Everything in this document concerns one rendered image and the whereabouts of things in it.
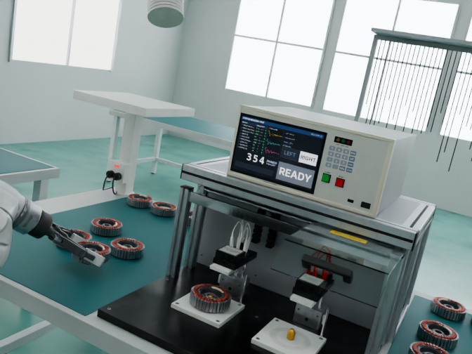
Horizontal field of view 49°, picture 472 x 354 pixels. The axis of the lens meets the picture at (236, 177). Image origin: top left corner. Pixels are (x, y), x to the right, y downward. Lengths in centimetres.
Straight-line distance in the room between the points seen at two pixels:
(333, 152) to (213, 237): 54
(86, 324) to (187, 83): 778
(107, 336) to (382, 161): 80
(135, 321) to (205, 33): 776
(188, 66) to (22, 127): 331
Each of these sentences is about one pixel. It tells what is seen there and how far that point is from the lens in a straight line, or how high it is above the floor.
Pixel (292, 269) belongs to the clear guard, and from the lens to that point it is 115.
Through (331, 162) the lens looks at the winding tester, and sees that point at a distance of 136.
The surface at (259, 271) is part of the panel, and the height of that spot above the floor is 82.
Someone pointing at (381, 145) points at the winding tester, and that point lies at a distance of 133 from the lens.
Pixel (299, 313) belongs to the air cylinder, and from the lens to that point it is 148.
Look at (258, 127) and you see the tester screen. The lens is 143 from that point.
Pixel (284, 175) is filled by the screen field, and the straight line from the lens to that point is 141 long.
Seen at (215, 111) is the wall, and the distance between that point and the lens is 868.
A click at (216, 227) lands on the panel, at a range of 167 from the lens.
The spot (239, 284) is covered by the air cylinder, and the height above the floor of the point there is 81.
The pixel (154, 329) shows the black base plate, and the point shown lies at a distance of 132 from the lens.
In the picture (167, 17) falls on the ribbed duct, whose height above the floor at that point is 157.
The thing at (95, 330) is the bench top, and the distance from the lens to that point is 135.
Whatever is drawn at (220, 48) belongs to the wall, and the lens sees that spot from 870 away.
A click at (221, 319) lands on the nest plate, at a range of 139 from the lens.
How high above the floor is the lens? 143
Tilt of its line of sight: 12 degrees down
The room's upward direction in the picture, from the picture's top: 11 degrees clockwise
